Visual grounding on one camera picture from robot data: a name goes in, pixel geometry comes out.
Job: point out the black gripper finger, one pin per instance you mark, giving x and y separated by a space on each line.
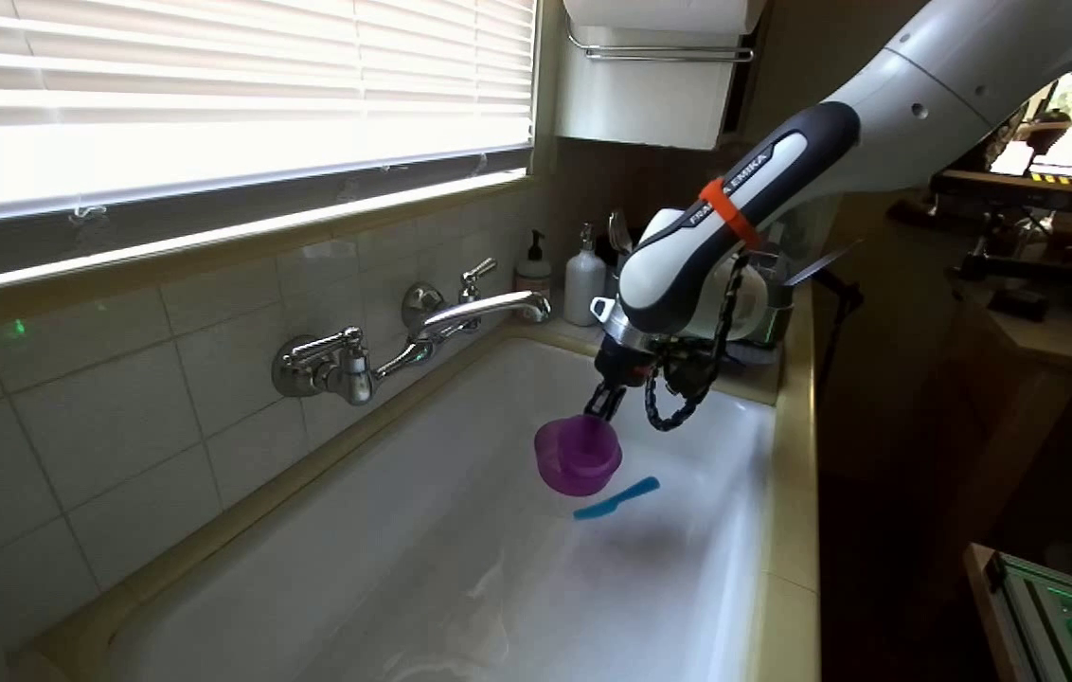
604 403

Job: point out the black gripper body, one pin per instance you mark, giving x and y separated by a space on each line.
623 364

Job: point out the purple plastic bowl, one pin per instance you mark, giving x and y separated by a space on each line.
579 456

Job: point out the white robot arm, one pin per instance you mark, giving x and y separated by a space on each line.
940 86

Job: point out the white soap bottle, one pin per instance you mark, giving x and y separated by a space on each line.
584 279

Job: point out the blue plastic knife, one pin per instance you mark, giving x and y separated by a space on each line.
617 503

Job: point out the dark pump soap bottle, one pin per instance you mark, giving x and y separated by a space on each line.
535 270

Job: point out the white sink basin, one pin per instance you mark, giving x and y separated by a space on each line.
444 558

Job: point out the white paper towel dispenser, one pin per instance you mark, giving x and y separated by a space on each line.
653 69

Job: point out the green white box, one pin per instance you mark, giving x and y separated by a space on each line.
1026 614

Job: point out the white window blinds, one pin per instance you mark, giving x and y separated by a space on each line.
118 100

